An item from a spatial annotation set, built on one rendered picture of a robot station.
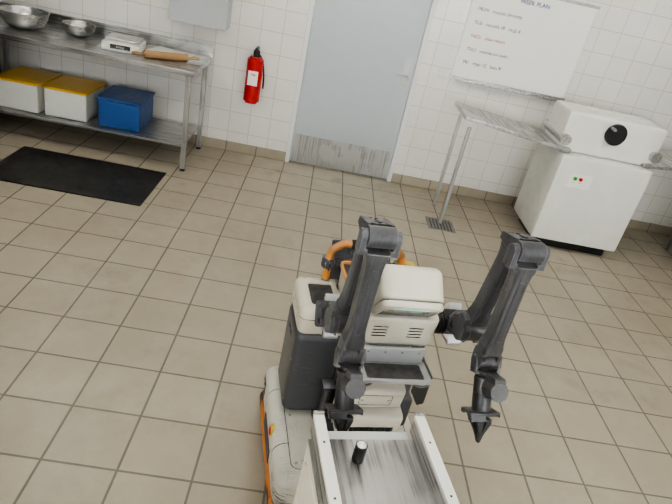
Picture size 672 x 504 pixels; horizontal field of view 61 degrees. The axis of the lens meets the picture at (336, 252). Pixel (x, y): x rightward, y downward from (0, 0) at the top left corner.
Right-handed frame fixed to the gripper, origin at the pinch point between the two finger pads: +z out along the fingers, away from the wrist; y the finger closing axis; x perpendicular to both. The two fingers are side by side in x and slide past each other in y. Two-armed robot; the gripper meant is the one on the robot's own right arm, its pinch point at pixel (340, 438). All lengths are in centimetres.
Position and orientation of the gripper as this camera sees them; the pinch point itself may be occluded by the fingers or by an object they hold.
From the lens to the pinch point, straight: 171.2
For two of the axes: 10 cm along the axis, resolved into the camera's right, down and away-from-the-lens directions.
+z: -1.0, 9.9, 0.2
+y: 9.6, 0.9, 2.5
